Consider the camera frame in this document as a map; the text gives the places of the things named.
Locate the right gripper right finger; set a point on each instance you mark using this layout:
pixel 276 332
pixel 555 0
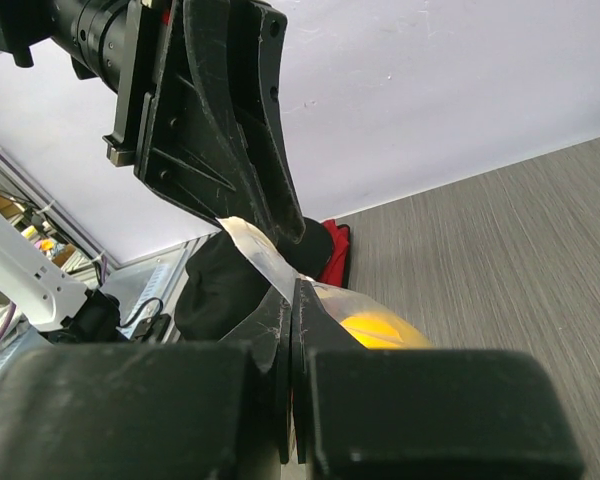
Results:
pixel 422 413

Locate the yellow fake lemon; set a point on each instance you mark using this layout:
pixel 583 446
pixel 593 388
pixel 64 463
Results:
pixel 381 330

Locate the aluminium frame rail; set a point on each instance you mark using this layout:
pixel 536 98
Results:
pixel 160 276

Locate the black cap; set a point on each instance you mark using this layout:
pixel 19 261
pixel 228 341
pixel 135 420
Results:
pixel 222 288

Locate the red folded cloth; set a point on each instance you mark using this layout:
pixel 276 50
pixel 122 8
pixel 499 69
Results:
pixel 325 252

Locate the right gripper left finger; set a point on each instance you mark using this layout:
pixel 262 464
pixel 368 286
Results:
pixel 191 410

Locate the clear dotted zip bag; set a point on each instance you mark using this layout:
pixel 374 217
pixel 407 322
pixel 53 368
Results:
pixel 338 303

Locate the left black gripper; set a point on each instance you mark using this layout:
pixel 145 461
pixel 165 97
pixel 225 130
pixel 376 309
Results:
pixel 198 108

